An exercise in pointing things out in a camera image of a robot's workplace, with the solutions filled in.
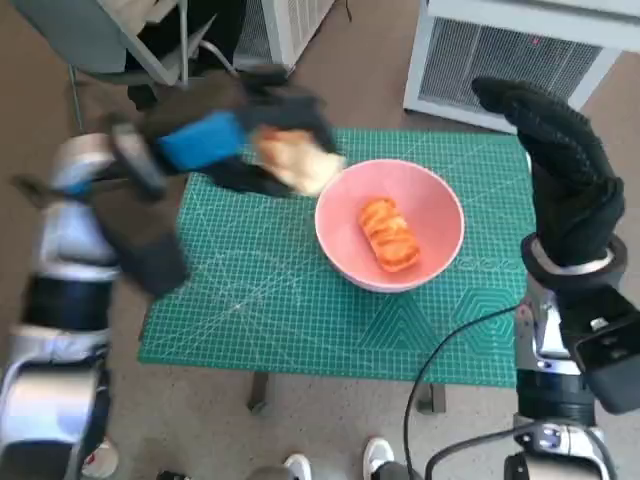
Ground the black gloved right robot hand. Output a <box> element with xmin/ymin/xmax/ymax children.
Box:
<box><xmin>471</xmin><ymin>77</ymin><xmax>627</xmax><ymax>269</ymax></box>

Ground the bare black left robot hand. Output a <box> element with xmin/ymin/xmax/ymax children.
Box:
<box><xmin>144</xmin><ymin>69</ymin><xmax>344</xmax><ymax>201</ymax></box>

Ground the round toy bread bun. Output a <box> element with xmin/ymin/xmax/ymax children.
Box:
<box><xmin>254</xmin><ymin>124</ymin><xmax>347</xmax><ymax>196</ymax></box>

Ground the pink bowl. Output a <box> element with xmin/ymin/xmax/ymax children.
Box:
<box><xmin>314</xmin><ymin>159</ymin><xmax>466</xmax><ymax>294</ymax></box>

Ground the long braided toy bread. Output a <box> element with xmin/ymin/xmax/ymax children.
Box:
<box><xmin>358</xmin><ymin>197</ymin><xmax>421</xmax><ymax>274</ymax></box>

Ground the person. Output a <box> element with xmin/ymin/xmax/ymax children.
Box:
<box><xmin>124</xmin><ymin>0</ymin><xmax>246</xmax><ymax>111</ymax></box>

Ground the large white mesh cabinet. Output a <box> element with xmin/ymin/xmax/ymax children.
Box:
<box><xmin>402</xmin><ymin>0</ymin><xmax>640</xmax><ymax>136</ymax></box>

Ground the small white mesh cabinet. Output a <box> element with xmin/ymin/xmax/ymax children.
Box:
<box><xmin>232</xmin><ymin>0</ymin><xmax>346</xmax><ymax>71</ymax></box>

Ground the grey office chair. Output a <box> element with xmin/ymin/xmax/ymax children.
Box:
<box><xmin>9</xmin><ymin>0</ymin><xmax>236</xmax><ymax>131</ymax></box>

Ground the green cutting mat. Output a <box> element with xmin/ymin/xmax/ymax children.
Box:
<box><xmin>137</xmin><ymin>127</ymin><xmax>534</xmax><ymax>389</ymax></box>

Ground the person's white shoe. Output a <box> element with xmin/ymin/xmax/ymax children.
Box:
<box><xmin>283</xmin><ymin>453</ymin><xmax>312</xmax><ymax>480</ymax></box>
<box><xmin>363</xmin><ymin>437</ymin><xmax>396</xmax><ymax>480</ymax></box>

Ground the red and white cup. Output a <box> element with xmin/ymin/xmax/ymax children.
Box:
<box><xmin>82</xmin><ymin>438</ymin><xmax>120</xmax><ymax>477</ymax></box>

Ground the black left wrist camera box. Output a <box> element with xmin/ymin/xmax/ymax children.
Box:
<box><xmin>94</xmin><ymin>199</ymin><xmax>192</xmax><ymax>299</ymax></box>

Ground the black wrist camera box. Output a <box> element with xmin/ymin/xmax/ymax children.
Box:
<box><xmin>557</xmin><ymin>284</ymin><xmax>640</xmax><ymax>415</ymax></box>
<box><xmin>94</xmin><ymin>199</ymin><xmax>192</xmax><ymax>299</ymax></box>

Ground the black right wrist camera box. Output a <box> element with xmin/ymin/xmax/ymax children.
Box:
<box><xmin>557</xmin><ymin>284</ymin><xmax>640</xmax><ymax>415</ymax></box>

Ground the black table leg bracket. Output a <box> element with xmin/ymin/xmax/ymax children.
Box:
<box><xmin>414</xmin><ymin>383</ymin><xmax>446</xmax><ymax>414</ymax></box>
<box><xmin>248</xmin><ymin>372</ymin><xmax>271</xmax><ymax>415</ymax></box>

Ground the long black robot cable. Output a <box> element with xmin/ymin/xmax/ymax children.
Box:
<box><xmin>403</xmin><ymin>304</ymin><xmax>521</xmax><ymax>476</ymax></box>

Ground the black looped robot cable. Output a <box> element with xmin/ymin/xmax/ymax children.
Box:
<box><xmin>424</xmin><ymin>423</ymin><xmax>609</xmax><ymax>480</ymax></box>

